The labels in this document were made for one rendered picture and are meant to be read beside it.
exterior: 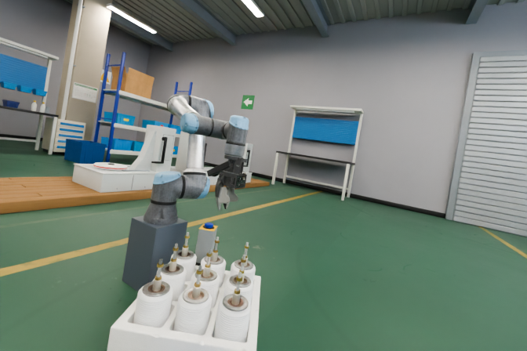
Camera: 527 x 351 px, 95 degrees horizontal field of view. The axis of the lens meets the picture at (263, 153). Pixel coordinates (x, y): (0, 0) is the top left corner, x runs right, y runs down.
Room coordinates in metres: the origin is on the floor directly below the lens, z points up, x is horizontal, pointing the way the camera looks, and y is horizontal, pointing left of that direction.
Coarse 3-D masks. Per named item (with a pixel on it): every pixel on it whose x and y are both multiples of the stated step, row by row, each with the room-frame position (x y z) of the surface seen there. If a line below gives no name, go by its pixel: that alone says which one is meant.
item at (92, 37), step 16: (96, 0) 5.54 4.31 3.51; (112, 0) 5.82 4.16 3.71; (96, 16) 5.59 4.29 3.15; (80, 32) 5.35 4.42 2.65; (96, 32) 5.63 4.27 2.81; (80, 48) 5.39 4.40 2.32; (96, 48) 5.67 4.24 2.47; (64, 64) 5.57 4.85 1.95; (80, 64) 5.43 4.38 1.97; (96, 64) 5.72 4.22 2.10; (64, 80) 5.52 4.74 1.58; (80, 80) 5.47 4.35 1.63; (96, 80) 5.76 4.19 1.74; (96, 96) 5.81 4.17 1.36; (80, 112) 5.56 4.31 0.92
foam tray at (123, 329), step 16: (224, 272) 1.00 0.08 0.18; (224, 288) 0.88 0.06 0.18; (256, 288) 0.91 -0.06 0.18; (176, 304) 0.76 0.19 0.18; (256, 304) 0.82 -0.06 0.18; (128, 320) 0.67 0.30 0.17; (256, 320) 0.74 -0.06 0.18; (112, 336) 0.63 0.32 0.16; (128, 336) 0.63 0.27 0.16; (144, 336) 0.63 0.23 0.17; (160, 336) 0.63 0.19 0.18; (176, 336) 0.63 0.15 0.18; (192, 336) 0.64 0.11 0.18; (208, 336) 0.65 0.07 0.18; (256, 336) 0.68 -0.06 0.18
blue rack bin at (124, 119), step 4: (104, 112) 5.07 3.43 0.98; (108, 112) 5.00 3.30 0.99; (112, 112) 4.94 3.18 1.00; (104, 116) 5.07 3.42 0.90; (108, 116) 5.01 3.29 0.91; (116, 116) 4.88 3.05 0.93; (120, 116) 4.90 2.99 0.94; (124, 116) 4.97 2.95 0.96; (128, 116) 5.04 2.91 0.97; (132, 116) 5.11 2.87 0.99; (104, 120) 5.07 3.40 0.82; (108, 120) 5.00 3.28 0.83; (116, 120) 4.88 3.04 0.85; (120, 120) 4.91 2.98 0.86; (124, 120) 4.98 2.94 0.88; (128, 120) 5.06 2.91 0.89; (132, 120) 5.13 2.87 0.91; (124, 124) 5.00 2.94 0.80; (128, 124) 5.08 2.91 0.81; (132, 124) 5.15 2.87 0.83
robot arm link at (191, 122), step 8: (176, 96) 1.16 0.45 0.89; (184, 96) 1.22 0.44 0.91; (168, 104) 1.15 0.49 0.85; (176, 104) 1.09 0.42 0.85; (184, 104) 1.07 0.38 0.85; (176, 112) 1.05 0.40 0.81; (184, 112) 0.98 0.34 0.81; (192, 112) 0.96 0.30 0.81; (184, 120) 0.89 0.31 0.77; (192, 120) 0.89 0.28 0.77; (200, 120) 0.91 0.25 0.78; (208, 120) 0.93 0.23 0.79; (184, 128) 0.89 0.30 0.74; (192, 128) 0.90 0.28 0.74; (200, 128) 0.91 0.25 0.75; (208, 128) 0.93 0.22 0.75
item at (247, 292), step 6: (228, 282) 0.80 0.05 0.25; (252, 282) 0.83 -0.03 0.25; (228, 288) 0.79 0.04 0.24; (234, 288) 0.78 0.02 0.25; (240, 288) 0.78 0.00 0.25; (246, 288) 0.78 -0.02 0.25; (252, 288) 0.80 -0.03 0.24; (228, 294) 0.78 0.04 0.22; (246, 294) 0.78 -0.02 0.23; (252, 294) 0.81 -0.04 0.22
